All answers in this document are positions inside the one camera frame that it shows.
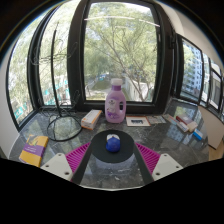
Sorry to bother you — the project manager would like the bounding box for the white printed flat box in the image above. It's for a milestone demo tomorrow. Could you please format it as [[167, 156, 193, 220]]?
[[163, 113, 189, 133]]

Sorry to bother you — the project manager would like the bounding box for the black wire stand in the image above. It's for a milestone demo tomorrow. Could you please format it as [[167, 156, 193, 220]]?
[[31, 21, 83, 142]]

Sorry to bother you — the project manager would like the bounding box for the white framed card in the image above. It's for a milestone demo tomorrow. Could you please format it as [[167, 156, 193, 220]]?
[[125, 115, 152, 128]]

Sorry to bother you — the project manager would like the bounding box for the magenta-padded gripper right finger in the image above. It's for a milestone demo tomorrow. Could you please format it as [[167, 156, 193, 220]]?
[[133, 142, 184, 186]]

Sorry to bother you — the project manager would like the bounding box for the yellow and purple book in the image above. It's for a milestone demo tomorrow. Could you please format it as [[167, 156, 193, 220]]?
[[18, 134, 50, 168]]

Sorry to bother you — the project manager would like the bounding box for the purple detergent bottle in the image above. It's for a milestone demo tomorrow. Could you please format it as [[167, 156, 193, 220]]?
[[104, 78, 127, 124]]

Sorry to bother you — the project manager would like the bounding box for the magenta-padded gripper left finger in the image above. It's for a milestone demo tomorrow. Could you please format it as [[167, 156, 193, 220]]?
[[40, 142, 94, 186]]

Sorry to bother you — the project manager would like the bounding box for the blue box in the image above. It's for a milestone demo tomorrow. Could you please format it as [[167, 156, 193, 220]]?
[[193, 128, 204, 141]]

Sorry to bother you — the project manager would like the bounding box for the blue and white computer mouse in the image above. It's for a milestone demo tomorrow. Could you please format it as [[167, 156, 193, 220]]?
[[105, 133, 122, 154]]

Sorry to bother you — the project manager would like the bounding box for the printed paper leaflet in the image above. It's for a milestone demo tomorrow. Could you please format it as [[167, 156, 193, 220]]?
[[145, 114, 167, 125]]

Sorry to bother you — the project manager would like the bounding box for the white and orange carton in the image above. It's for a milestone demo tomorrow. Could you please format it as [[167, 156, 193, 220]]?
[[80, 109, 103, 131]]

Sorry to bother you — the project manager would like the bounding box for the black round mouse pad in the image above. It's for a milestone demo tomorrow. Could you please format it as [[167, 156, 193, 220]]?
[[90, 129, 135, 164]]

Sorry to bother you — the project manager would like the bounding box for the dark red box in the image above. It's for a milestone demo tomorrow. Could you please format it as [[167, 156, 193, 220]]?
[[175, 114, 194, 126]]

